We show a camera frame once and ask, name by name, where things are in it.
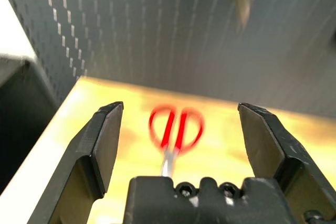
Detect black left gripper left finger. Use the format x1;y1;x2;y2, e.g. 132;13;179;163
27;101;124;224

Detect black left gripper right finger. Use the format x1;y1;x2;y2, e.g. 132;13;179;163
237;102;336;224

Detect red handled scissors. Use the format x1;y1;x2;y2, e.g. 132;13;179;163
148;104;205;177

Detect grey metal pegboard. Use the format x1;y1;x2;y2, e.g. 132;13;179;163
0;0;336;120

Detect large black hard case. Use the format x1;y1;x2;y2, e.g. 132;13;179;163
0;55;60;196

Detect black handled scissors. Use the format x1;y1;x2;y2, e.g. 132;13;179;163
230;0;255;33

